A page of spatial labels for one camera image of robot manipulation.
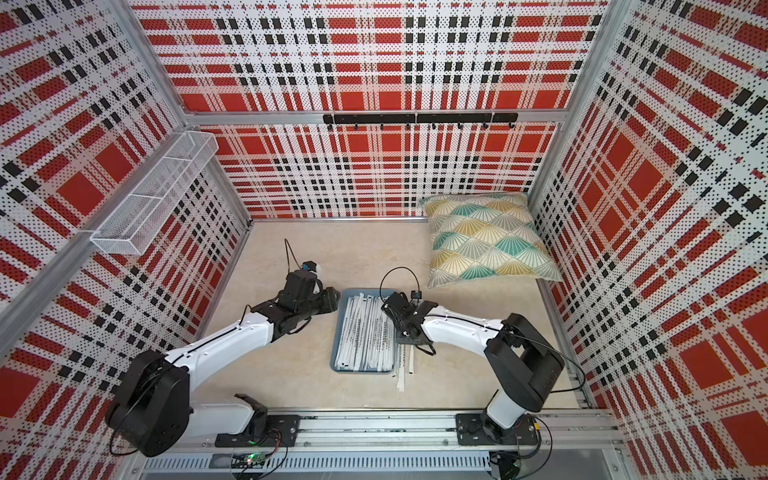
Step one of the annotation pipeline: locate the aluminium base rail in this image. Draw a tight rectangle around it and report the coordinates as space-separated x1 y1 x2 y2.
119 409 634 479

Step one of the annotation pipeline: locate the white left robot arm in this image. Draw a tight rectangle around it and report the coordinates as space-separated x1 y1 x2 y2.
105 263 341 457

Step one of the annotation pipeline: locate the blue storage box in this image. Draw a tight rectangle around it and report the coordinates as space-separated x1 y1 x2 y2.
330 288 398 375

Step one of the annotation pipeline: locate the black hook rail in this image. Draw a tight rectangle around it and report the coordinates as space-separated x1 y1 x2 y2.
323 112 519 127

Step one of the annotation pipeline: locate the white straw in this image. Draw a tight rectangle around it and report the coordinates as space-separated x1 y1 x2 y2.
335 295 362 370
380 322 395 371
408 345 416 375
396 345 407 393
365 297 384 371
350 294 368 371

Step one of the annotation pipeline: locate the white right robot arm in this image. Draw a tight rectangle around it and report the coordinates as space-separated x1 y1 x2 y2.
382 292 565 435

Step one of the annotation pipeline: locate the geometric patterned cushion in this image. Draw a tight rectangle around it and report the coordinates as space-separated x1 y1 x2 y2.
422 192 563 288

